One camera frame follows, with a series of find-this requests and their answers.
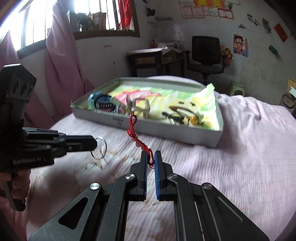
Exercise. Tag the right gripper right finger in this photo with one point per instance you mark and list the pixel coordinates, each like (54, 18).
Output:
(164, 191)

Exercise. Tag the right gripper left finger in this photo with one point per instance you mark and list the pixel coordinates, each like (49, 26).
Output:
(142, 176)

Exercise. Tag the clear thin bangle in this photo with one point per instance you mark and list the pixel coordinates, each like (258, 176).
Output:
(100, 152)

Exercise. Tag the person's left hand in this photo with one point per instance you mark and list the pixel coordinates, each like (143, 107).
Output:
(20, 184)

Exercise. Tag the white hair claw clip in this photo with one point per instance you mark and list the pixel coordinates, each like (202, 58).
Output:
(140, 105)

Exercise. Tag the white cardboard box tray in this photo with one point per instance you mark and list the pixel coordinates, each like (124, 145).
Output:
(185, 134)

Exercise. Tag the pink curtain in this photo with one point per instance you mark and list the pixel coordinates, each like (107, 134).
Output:
(65, 80)

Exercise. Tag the blue plastic hair clip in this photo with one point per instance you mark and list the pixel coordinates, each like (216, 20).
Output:
(101, 101)

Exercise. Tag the colourful cartoon cloth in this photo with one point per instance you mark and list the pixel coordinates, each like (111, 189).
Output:
(178, 107)

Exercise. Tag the pink bed sheet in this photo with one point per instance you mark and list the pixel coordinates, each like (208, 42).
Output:
(253, 165)

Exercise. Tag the dark wooden desk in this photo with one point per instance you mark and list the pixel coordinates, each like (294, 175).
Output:
(155, 58)

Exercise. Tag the green plastic stool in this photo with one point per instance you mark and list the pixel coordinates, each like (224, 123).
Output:
(237, 88)

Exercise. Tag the black office chair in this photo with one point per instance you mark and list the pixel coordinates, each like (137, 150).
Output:
(205, 57)

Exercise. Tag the anime poster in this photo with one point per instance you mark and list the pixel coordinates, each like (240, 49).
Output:
(239, 45)

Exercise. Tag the red hanging decoration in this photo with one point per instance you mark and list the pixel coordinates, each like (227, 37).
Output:
(125, 12)

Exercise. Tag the green hanging pouch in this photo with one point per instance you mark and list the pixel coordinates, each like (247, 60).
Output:
(273, 50)

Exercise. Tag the brown window frame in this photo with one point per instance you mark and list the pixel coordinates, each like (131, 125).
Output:
(88, 19)

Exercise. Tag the wall certificates cluster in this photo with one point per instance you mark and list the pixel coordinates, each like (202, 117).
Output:
(200, 9)

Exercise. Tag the red paper on wall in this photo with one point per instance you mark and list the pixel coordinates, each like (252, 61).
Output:
(281, 32)

